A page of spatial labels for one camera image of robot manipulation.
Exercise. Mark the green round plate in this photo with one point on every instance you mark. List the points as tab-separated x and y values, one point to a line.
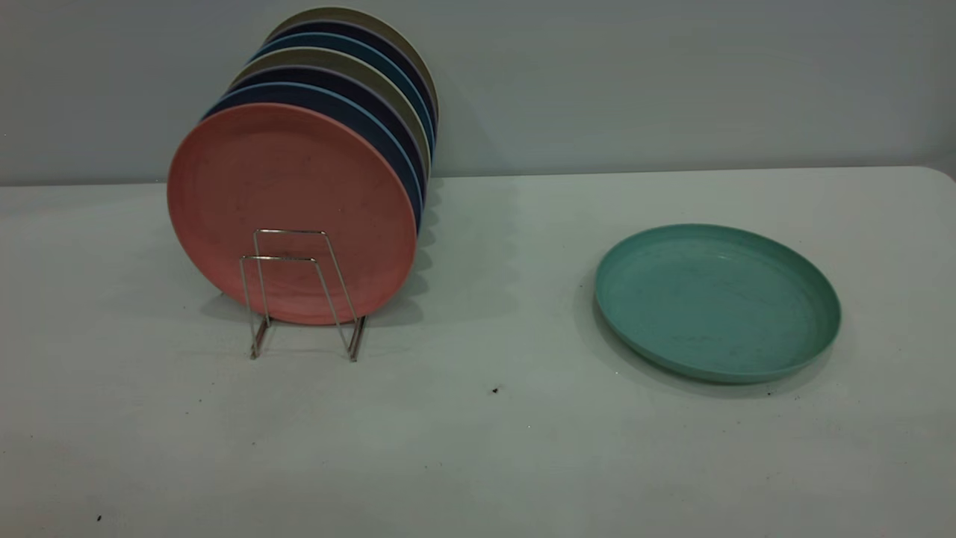
717	302

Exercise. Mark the pink round plate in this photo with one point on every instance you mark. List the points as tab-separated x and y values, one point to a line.
287	187

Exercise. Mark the dark purple round plate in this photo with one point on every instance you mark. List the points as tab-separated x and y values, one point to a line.
325	75
340	27

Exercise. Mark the beige round plate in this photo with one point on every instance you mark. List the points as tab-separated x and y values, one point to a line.
325	57
347	13

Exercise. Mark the teal blue round plate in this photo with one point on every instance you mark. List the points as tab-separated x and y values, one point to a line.
332	41

